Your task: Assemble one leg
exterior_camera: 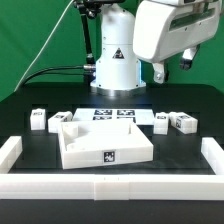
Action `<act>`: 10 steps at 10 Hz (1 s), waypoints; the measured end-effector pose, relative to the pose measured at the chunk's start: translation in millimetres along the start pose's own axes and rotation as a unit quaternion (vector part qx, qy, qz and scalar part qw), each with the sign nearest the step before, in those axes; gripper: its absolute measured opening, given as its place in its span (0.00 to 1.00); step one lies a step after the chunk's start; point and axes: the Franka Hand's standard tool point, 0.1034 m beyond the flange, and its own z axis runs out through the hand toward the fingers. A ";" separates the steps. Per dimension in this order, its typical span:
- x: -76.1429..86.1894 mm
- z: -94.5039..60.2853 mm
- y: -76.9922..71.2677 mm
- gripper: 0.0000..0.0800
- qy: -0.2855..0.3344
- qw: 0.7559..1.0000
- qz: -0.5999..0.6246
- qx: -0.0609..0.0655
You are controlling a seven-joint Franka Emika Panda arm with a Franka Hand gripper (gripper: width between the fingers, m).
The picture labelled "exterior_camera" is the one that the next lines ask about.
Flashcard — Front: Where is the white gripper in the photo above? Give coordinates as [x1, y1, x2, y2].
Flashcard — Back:
[133, 0, 221, 83]

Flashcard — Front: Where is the white square tabletop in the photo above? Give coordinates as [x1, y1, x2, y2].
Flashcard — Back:
[58, 119, 153, 169]

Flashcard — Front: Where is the black cable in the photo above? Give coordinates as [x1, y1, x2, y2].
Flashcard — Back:
[23, 65, 98, 85]

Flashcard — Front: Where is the white cable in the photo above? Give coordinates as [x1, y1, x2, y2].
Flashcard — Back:
[14, 0, 75, 92]

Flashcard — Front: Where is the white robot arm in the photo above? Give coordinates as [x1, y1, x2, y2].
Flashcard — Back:
[91, 0, 222, 96]

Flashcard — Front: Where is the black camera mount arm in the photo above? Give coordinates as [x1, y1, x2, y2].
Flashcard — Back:
[73, 0, 125, 64]

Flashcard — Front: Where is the white marker base plate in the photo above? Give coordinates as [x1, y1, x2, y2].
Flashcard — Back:
[72, 107, 156, 126]

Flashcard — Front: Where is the white U-shaped fence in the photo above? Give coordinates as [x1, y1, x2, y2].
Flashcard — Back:
[0, 136, 224, 200]

